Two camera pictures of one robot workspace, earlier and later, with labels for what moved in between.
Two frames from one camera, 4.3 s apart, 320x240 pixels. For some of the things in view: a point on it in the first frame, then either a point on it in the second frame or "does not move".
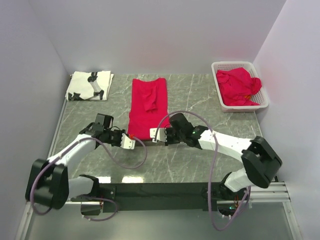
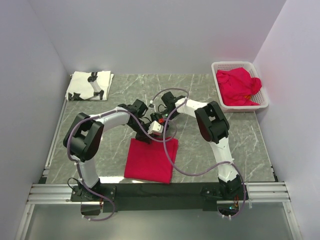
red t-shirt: [149, 106] → [150, 161]
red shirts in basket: [237, 87] does not move
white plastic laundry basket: [239, 87] does not move
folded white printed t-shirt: [89, 86] does not move
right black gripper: [169, 142] → [155, 117]
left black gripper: [118, 144] → [144, 137]
